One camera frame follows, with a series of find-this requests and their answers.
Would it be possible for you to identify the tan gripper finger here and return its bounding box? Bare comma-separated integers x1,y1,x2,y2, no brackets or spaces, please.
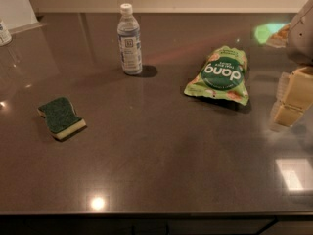
270,101,303,127
277,66,313,111

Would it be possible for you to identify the green rice chip bag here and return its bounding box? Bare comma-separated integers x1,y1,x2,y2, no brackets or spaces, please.
184,46,249,106

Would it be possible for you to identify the green yellow sponge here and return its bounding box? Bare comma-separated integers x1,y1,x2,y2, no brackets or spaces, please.
37,97,86,141

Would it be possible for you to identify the clear plastic water bottle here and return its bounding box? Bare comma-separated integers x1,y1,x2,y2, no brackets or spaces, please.
117,3,142,75

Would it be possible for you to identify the white slanted board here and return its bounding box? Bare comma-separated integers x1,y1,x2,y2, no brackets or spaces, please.
0,0,38,30

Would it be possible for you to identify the white container at left edge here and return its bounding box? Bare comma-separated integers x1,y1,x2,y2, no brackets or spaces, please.
0,19,12,46

